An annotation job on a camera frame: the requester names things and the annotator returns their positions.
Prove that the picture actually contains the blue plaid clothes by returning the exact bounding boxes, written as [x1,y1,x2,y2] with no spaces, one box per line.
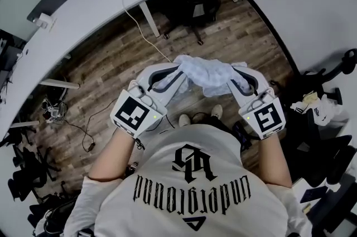
[172,54,252,99]

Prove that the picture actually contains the person's right shoe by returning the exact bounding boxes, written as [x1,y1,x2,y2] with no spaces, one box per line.
[210,104,224,120]

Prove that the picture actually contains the black floor cable with adapter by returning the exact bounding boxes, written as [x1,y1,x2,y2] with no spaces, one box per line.
[64,103,118,152]

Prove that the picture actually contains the white floor cable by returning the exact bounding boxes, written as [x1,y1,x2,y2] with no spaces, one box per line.
[119,0,175,64]

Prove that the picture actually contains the person's left shoe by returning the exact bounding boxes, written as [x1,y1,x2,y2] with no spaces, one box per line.
[178,113,192,128]

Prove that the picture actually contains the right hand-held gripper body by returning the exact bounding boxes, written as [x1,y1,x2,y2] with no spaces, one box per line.
[238,87,287,141]

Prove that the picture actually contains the black bag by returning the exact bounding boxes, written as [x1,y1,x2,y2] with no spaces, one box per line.
[27,192,85,237]

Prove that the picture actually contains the person's shoe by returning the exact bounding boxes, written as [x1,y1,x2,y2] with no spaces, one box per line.
[210,104,224,120]
[178,113,192,128]

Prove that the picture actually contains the white printed T-shirt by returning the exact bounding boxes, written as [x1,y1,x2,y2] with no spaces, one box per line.
[63,123,315,237]

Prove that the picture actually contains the person's black trousers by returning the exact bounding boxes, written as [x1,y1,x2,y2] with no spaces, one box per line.
[191,112,253,152]

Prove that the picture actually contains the person's left forearm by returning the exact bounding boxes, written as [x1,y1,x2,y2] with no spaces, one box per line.
[88,127,141,182]

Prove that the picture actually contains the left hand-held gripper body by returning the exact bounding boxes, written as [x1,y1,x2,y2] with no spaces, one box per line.
[110,79,168,139]

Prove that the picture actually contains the black equipment rack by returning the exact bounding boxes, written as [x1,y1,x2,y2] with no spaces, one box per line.
[0,29,28,86]

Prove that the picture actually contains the person's right forearm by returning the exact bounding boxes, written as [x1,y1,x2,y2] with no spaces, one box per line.
[258,134,293,188]

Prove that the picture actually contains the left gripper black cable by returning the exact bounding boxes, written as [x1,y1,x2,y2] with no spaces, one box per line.
[134,113,177,151]

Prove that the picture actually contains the tangled electronics bundle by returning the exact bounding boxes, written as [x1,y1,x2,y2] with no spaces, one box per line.
[41,95,69,125]

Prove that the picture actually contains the white plastic bag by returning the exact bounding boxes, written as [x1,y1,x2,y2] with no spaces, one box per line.
[290,91,345,128]

